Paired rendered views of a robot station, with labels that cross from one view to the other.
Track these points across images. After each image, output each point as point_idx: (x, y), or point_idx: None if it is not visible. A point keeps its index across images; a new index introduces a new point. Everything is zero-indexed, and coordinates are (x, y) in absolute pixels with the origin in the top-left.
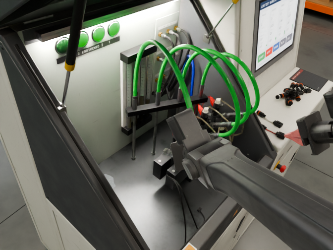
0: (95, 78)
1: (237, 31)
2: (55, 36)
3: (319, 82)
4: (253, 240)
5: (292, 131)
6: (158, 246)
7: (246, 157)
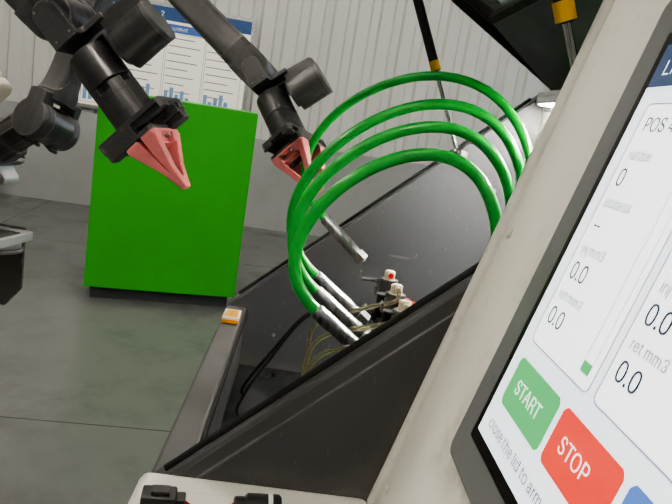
0: None
1: (539, 139)
2: (543, 99)
3: None
4: None
5: (179, 172)
6: (279, 389)
7: (230, 24)
